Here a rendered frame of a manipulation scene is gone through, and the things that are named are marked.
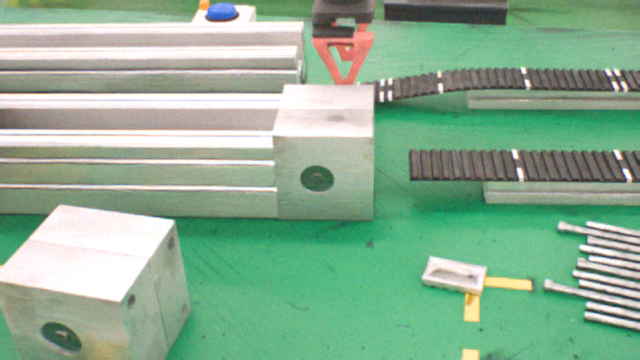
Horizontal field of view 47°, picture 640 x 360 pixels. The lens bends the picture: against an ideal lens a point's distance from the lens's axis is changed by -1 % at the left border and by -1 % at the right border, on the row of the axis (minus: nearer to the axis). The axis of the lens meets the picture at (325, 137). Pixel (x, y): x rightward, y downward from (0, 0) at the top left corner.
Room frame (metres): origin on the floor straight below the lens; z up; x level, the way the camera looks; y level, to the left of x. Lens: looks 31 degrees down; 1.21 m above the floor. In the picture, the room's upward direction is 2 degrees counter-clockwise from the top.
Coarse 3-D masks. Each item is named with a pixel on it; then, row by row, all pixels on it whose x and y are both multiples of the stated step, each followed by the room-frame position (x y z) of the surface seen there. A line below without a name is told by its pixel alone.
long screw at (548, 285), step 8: (544, 288) 0.45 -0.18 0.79; (552, 288) 0.45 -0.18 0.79; (560, 288) 0.45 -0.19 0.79; (568, 288) 0.45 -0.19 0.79; (576, 288) 0.45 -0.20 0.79; (584, 296) 0.44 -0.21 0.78; (592, 296) 0.44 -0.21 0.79; (600, 296) 0.44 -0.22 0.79; (608, 296) 0.44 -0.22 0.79; (616, 304) 0.43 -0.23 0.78; (624, 304) 0.43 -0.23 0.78; (632, 304) 0.43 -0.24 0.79
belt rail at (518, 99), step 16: (480, 96) 0.77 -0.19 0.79; (496, 96) 0.77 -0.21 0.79; (512, 96) 0.77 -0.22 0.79; (528, 96) 0.77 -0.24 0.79; (544, 96) 0.76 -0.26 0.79; (560, 96) 0.76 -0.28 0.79; (576, 96) 0.76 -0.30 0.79; (592, 96) 0.76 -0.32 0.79; (608, 96) 0.75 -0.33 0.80; (624, 96) 0.75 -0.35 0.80
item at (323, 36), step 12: (312, 24) 0.76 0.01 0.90; (324, 24) 0.76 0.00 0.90; (312, 36) 0.74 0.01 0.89; (324, 36) 0.74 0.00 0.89; (336, 36) 0.74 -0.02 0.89; (348, 36) 0.74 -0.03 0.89; (360, 36) 0.74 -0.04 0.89; (372, 36) 0.74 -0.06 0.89; (324, 48) 0.74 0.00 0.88; (360, 48) 0.74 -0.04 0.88; (324, 60) 0.75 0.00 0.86; (360, 60) 0.75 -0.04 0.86; (336, 72) 0.75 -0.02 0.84; (336, 84) 0.76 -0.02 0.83; (348, 84) 0.76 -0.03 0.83
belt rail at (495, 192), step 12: (492, 192) 0.58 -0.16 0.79; (504, 192) 0.58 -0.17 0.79; (516, 192) 0.58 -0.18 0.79; (528, 192) 0.58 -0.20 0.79; (540, 192) 0.58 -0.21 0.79; (552, 192) 0.58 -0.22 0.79; (564, 192) 0.58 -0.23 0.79; (576, 192) 0.58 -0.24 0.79; (588, 192) 0.57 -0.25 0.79; (600, 192) 0.57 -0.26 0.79; (612, 192) 0.57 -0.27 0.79; (624, 192) 0.57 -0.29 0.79; (636, 192) 0.57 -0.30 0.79; (600, 204) 0.57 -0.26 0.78; (612, 204) 0.57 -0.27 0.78; (624, 204) 0.56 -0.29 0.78; (636, 204) 0.56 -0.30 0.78
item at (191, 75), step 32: (0, 32) 0.86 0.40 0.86; (32, 32) 0.86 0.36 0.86; (64, 32) 0.86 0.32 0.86; (96, 32) 0.85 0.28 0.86; (128, 32) 0.85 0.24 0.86; (160, 32) 0.84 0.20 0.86; (192, 32) 0.84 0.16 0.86; (224, 32) 0.84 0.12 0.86; (256, 32) 0.83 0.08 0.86; (288, 32) 0.83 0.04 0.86; (0, 64) 0.79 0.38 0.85; (32, 64) 0.78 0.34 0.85; (64, 64) 0.78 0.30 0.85; (96, 64) 0.78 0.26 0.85; (128, 64) 0.77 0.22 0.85; (160, 64) 0.77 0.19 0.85; (192, 64) 0.77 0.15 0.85; (224, 64) 0.76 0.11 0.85; (256, 64) 0.76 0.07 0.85; (288, 64) 0.76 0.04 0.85
